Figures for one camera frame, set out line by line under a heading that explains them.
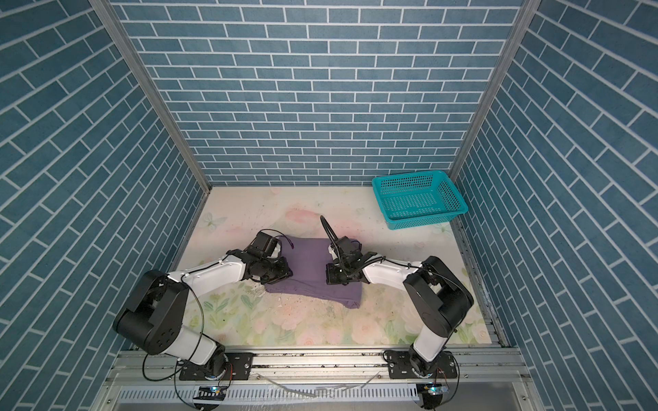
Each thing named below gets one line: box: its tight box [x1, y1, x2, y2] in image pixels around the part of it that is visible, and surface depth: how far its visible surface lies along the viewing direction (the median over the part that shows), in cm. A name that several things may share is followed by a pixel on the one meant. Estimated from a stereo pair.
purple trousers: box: [264, 235, 363, 310], surface depth 88 cm
